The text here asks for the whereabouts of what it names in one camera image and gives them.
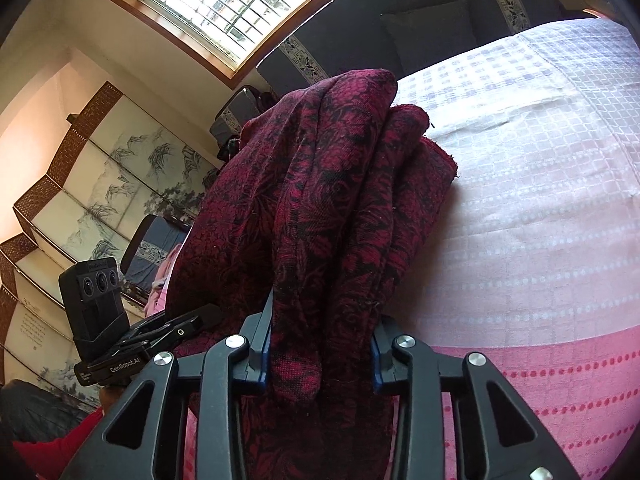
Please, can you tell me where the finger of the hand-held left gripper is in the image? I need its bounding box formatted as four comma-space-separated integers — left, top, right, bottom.
129, 304, 224, 353

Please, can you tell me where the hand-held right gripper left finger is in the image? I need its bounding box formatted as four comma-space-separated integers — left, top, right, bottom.
60, 290, 276, 480

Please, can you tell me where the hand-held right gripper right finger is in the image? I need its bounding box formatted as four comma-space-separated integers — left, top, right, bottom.
371, 315, 583, 480

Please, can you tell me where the maroon floral garment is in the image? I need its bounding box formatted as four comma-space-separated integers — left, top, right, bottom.
162, 67, 458, 480

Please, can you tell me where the pink clothes pile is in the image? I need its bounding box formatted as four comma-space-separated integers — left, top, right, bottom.
145, 245, 183, 317

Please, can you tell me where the wooden chair with blue cushion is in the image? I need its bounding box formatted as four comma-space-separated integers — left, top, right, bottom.
120, 215, 193, 307

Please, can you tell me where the painted folding screen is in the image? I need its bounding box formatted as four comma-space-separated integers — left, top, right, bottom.
0, 80, 221, 401

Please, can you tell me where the dark cloth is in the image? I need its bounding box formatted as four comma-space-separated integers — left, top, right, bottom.
0, 380, 87, 447

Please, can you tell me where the black jacket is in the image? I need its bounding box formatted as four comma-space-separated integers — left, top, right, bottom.
217, 132, 247, 163

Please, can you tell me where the pink checked bedsheet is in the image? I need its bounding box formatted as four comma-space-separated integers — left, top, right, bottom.
182, 17, 640, 480

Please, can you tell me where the armchair with patterned cushion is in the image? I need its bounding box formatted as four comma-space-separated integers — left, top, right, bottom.
210, 86, 273, 146

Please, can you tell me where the wooden framed window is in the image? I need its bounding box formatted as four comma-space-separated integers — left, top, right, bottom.
97, 0, 381, 81

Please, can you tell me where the dark square cushion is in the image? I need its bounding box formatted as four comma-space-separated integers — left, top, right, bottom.
380, 0, 476, 78

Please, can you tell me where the dark blue sofa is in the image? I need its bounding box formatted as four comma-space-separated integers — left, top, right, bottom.
256, 0, 601, 91

